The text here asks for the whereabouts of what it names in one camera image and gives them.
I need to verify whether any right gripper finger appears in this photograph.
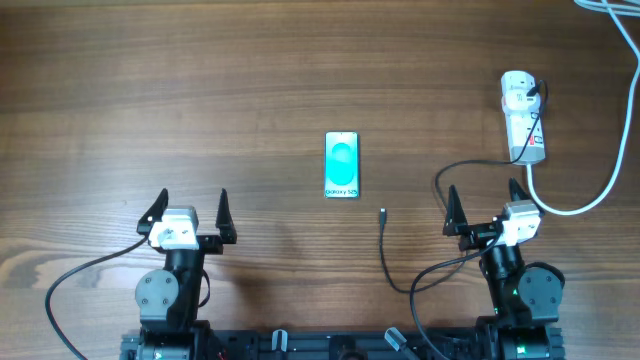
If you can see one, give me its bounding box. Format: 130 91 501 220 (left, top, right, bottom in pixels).
508 178 530 202
443 185 468 235

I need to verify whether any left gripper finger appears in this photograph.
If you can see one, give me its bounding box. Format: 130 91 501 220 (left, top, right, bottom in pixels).
137 188 169 234
215 189 236 244

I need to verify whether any turquoise Galaxy smartphone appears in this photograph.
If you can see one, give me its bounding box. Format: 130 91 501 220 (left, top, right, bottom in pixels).
324 131 360 198

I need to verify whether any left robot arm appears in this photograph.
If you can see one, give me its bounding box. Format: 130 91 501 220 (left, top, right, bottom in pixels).
135 189 237 333

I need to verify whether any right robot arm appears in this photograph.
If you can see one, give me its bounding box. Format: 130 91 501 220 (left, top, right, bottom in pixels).
443 179 565 328

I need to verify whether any white USB charger plug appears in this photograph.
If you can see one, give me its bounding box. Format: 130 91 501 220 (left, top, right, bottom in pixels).
501 88 541 115

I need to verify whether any white power strip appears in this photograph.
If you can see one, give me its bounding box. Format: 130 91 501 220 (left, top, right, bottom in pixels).
501 70 546 166

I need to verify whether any right black camera cable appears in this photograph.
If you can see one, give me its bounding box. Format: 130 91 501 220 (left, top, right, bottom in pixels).
409 232 504 360

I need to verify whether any black camera cable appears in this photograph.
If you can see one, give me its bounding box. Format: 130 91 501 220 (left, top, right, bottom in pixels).
409 232 504 360
44 234 151 360

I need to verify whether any left black camera cable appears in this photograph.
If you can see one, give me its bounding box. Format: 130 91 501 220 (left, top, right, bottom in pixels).
44 234 151 360

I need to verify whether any white power strip cord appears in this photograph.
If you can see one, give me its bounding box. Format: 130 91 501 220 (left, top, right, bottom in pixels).
525 0 640 217

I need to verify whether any black USB charging cable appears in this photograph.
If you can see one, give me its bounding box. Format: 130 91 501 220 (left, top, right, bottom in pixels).
378 79 549 295

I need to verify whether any white cables top corner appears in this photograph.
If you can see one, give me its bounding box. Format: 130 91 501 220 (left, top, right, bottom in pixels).
573 0 640 19

